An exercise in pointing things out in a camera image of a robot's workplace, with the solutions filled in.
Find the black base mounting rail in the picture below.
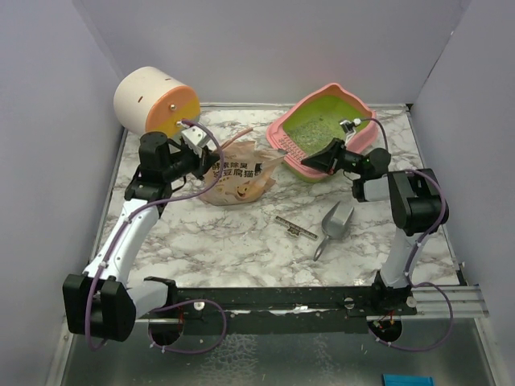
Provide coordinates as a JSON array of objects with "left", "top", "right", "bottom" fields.
[{"left": 134, "top": 277, "right": 416, "bottom": 335}]

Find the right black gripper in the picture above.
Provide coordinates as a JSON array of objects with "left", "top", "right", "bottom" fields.
[{"left": 301, "top": 138, "right": 366, "bottom": 177}]

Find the green cat litter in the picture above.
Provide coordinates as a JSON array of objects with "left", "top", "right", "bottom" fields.
[{"left": 283, "top": 114, "right": 344, "bottom": 155}]

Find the cream orange cylinder container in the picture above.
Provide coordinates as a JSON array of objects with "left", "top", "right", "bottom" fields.
[{"left": 113, "top": 66, "right": 200, "bottom": 138}]

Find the pink green litter box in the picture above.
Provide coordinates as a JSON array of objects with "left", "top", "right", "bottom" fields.
[{"left": 266, "top": 83, "right": 379, "bottom": 183}]

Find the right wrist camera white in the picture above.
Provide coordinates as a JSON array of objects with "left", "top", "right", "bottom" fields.
[{"left": 339, "top": 118, "right": 362, "bottom": 142}]

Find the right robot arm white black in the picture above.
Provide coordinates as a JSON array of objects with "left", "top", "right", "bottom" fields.
[{"left": 301, "top": 138, "right": 449, "bottom": 314}]

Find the grey metal scoop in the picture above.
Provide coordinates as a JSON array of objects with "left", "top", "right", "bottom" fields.
[{"left": 313, "top": 201, "right": 354, "bottom": 261}]

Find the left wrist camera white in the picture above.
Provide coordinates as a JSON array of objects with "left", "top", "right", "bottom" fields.
[{"left": 180, "top": 122, "right": 210, "bottom": 158}]

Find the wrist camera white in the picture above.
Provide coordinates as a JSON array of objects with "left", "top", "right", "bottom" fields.
[
  {"left": 180, "top": 122, "right": 210, "bottom": 158},
  {"left": 339, "top": 118, "right": 362, "bottom": 142}
]

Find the beige cat litter bag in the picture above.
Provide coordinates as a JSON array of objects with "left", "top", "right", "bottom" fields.
[{"left": 200, "top": 129, "right": 286, "bottom": 206}]

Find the blue object at bottom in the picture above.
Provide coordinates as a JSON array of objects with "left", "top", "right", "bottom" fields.
[{"left": 382, "top": 374, "right": 435, "bottom": 386}]

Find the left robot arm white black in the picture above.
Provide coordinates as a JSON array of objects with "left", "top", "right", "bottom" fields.
[{"left": 63, "top": 127, "right": 219, "bottom": 342}]

